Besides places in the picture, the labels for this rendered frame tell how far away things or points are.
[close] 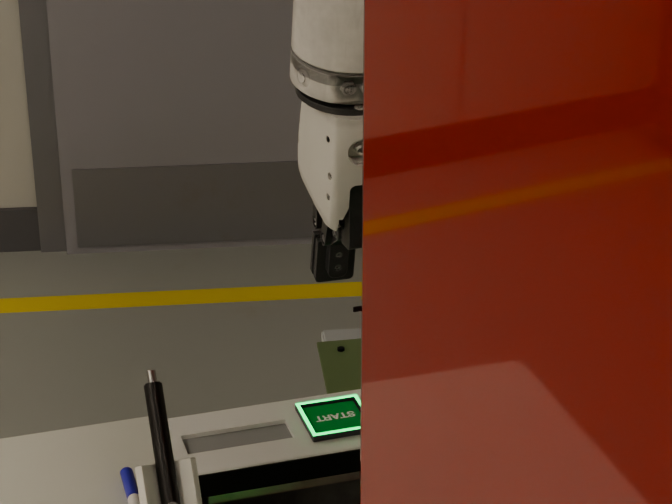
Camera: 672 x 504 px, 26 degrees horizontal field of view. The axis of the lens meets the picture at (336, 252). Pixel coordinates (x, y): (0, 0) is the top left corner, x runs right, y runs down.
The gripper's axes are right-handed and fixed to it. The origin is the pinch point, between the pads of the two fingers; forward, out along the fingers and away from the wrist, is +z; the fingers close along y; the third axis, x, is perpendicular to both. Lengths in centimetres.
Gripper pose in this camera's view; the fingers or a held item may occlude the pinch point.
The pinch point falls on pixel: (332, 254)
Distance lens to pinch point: 116.7
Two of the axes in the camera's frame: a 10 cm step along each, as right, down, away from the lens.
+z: -0.6, 8.2, 5.7
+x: -9.6, 1.1, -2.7
